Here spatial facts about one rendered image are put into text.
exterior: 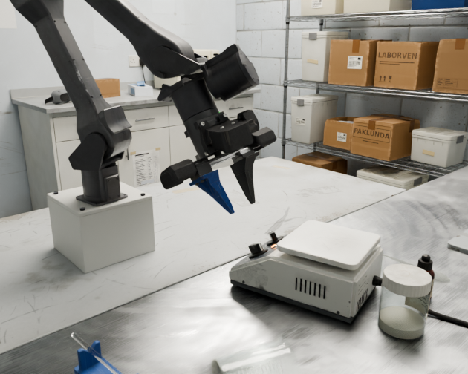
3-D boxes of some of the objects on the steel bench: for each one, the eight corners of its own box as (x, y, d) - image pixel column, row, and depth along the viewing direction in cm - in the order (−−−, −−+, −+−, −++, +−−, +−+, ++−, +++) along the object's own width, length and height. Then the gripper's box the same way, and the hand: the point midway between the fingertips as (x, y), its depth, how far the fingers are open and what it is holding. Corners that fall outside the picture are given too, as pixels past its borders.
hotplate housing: (226, 286, 71) (226, 239, 69) (267, 254, 82) (269, 212, 79) (368, 333, 60) (374, 278, 57) (394, 289, 70) (400, 242, 68)
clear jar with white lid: (393, 345, 58) (400, 289, 55) (368, 318, 63) (374, 266, 61) (434, 338, 59) (443, 282, 57) (406, 312, 65) (413, 260, 62)
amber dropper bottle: (417, 303, 67) (423, 260, 65) (405, 292, 70) (411, 250, 67) (435, 300, 67) (442, 257, 65) (423, 290, 70) (429, 248, 68)
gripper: (241, 105, 77) (279, 189, 77) (140, 141, 69) (184, 236, 69) (257, 91, 72) (299, 182, 72) (151, 129, 63) (198, 231, 63)
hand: (233, 188), depth 70 cm, fingers open, 4 cm apart
